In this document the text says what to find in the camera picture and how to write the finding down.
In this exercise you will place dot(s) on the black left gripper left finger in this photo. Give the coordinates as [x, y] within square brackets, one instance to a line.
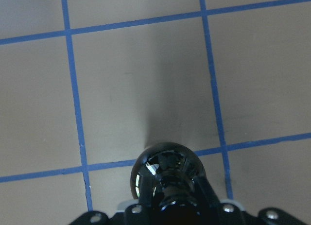
[146, 191]

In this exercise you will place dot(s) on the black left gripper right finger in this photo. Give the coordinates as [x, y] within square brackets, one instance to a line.
[204, 192]

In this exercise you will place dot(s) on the dark glass wine bottle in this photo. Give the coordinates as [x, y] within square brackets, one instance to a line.
[173, 166]

